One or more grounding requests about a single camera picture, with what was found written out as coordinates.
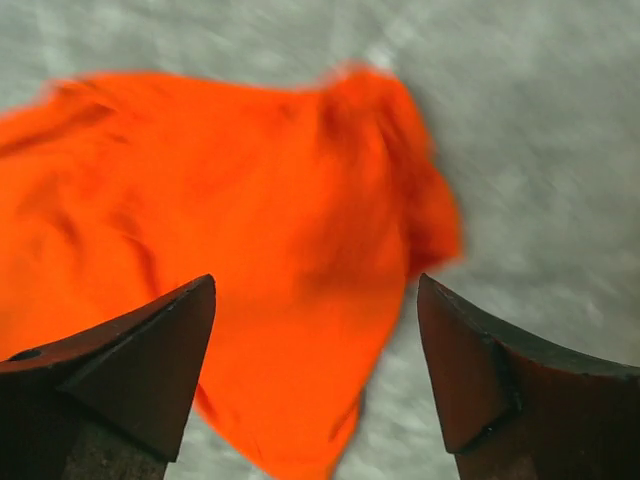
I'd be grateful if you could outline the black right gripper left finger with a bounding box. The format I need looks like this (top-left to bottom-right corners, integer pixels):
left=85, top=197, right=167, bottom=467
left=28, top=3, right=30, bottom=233
left=1, top=275, right=216, bottom=480

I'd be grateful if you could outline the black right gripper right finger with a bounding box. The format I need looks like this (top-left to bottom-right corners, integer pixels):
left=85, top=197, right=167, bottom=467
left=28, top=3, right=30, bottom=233
left=417, top=276, right=639, bottom=480

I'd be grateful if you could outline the orange t shirt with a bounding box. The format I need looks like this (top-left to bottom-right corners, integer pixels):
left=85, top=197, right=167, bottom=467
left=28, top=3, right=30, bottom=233
left=1, top=68, right=462, bottom=479

